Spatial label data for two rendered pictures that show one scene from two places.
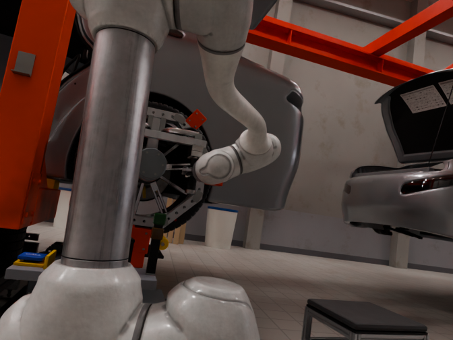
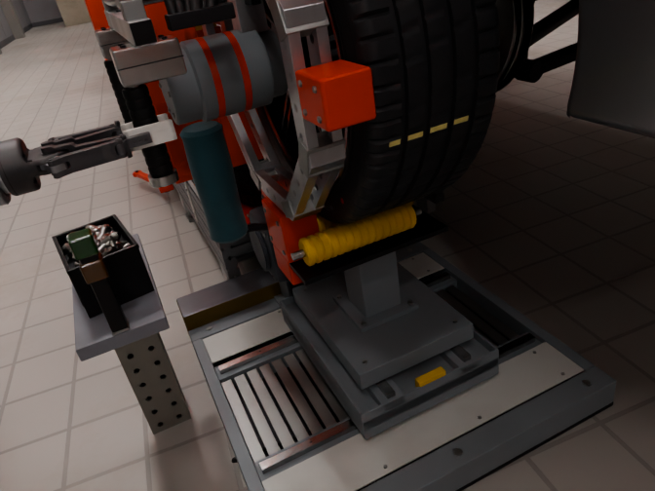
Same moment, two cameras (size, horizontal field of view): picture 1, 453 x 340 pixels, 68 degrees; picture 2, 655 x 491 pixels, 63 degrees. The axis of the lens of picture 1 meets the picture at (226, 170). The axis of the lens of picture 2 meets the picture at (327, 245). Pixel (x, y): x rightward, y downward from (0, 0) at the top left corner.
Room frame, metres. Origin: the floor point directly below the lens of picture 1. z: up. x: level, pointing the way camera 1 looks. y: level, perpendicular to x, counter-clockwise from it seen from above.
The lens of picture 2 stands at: (1.54, -0.67, 1.04)
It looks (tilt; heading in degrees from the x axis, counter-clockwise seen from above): 30 degrees down; 86
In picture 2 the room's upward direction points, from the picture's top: 10 degrees counter-clockwise
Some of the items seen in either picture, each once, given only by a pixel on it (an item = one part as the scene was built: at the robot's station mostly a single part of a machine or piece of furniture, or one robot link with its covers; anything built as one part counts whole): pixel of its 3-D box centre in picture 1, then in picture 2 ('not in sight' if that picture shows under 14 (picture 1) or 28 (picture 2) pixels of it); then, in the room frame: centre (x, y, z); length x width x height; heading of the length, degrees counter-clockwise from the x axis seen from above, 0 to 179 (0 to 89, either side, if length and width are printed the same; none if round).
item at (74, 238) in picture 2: (159, 218); (83, 244); (1.18, 0.21, 0.64); 0.04 x 0.04 x 0.04; 16
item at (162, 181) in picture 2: (193, 175); (149, 133); (1.37, 0.13, 0.83); 0.04 x 0.04 x 0.16
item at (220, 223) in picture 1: (220, 227); not in sight; (6.39, -0.04, 0.36); 0.61 x 0.60 x 0.73; 11
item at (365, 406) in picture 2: not in sight; (378, 333); (1.71, 0.41, 0.13); 0.50 x 0.36 x 0.10; 106
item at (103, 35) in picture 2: not in sight; (123, 39); (1.30, 0.47, 0.93); 0.09 x 0.05 x 0.05; 16
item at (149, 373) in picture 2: not in sight; (143, 355); (1.12, 0.43, 0.21); 0.10 x 0.10 x 0.42; 16
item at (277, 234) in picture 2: (133, 245); (310, 232); (1.58, 0.37, 0.48); 0.16 x 0.12 x 0.17; 16
